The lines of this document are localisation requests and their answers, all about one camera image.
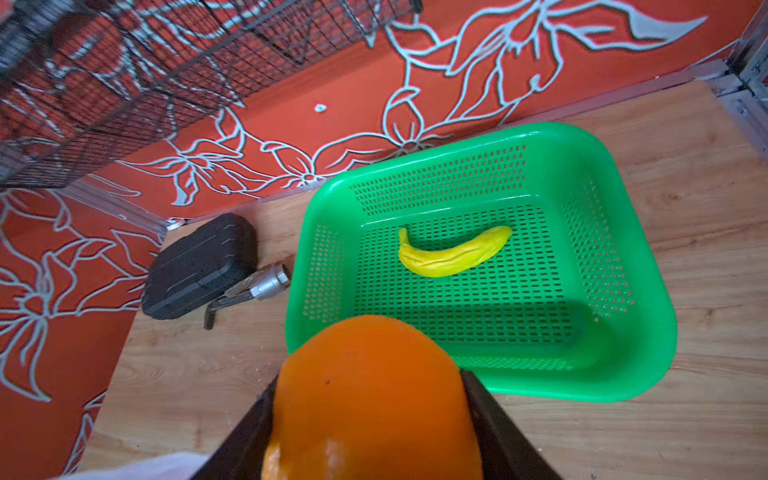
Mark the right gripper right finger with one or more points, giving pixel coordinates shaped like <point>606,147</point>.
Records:
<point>505,451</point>

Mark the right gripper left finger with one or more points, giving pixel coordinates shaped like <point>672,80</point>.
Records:
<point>241,455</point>

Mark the pink plastic bag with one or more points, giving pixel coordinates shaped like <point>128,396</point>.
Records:
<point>181,465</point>

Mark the orange tangerine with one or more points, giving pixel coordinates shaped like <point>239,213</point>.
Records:
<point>371,397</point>

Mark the metal wrench tool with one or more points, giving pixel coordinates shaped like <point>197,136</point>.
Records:
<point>261,285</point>

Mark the black plastic tool case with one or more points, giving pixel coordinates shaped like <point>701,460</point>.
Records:
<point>200,267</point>

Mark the yellow banana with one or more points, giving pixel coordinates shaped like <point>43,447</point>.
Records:
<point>453,261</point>

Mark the green plastic basket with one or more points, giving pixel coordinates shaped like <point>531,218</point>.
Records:
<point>573,307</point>

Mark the black wire wall basket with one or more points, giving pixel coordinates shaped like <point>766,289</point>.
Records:
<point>87,83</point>

